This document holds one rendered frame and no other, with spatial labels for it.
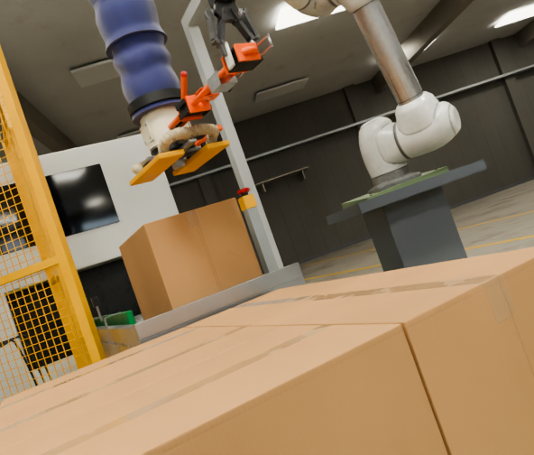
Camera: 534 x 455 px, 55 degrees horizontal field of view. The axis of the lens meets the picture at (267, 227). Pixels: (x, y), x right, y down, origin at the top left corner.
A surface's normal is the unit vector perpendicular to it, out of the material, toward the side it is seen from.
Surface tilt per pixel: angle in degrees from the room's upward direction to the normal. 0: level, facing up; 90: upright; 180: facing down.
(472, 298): 90
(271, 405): 90
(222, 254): 90
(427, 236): 90
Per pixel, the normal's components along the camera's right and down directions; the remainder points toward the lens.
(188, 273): 0.41, -0.18
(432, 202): 0.11, -0.07
